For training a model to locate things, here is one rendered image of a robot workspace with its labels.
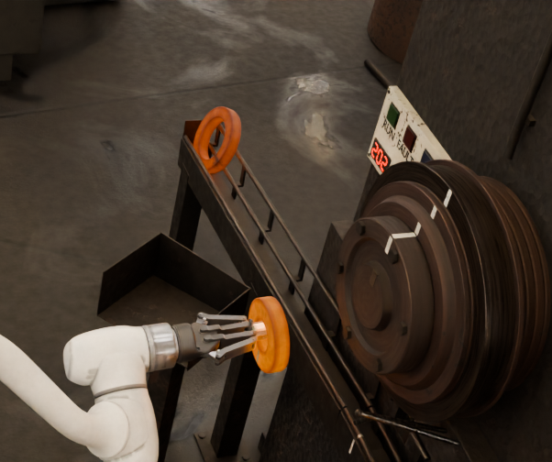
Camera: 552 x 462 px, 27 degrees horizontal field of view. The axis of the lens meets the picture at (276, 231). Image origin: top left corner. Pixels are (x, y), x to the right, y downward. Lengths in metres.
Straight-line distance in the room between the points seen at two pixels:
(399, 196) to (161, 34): 2.92
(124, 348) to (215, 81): 2.56
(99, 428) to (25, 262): 1.60
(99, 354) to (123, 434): 0.16
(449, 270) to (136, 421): 0.64
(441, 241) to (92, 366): 0.69
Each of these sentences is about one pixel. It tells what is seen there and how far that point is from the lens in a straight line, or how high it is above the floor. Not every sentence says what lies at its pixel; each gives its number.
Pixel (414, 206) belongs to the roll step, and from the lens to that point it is 1.99.
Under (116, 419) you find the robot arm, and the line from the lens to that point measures 2.12.
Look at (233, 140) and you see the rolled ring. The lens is 3.05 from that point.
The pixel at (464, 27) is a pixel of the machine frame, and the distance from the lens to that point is 2.18.
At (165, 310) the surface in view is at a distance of 2.67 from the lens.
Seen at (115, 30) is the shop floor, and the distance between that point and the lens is 4.83.
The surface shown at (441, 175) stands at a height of 1.35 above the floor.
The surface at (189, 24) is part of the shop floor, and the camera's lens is 4.97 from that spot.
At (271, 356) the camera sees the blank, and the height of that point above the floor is 0.83.
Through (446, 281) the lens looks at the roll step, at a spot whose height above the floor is 1.24.
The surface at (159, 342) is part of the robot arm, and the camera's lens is 2.20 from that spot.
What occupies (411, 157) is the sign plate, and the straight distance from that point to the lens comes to 2.31.
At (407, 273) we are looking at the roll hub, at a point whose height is 1.23.
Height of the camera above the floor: 2.42
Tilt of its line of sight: 38 degrees down
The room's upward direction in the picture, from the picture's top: 15 degrees clockwise
